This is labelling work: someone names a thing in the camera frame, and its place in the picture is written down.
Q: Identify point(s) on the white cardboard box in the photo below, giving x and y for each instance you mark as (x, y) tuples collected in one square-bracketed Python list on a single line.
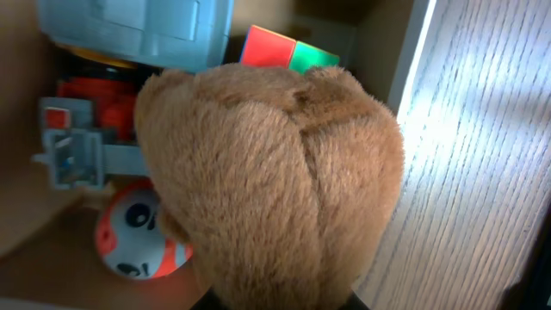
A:
[(47, 253)]

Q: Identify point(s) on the orange toy ball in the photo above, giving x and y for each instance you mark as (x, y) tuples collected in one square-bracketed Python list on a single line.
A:
[(128, 239)]

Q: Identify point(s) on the brown plush toy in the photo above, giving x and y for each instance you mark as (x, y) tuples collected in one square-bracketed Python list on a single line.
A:
[(282, 182)]

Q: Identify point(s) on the colourful puzzle cube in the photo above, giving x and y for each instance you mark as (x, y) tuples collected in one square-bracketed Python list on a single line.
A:
[(265, 48)]

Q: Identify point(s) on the yellow grey toy car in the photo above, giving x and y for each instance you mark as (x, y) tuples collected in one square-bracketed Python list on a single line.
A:
[(191, 35)]

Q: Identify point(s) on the red toy fire truck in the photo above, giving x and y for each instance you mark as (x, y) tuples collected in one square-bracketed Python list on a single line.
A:
[(87, 130)]

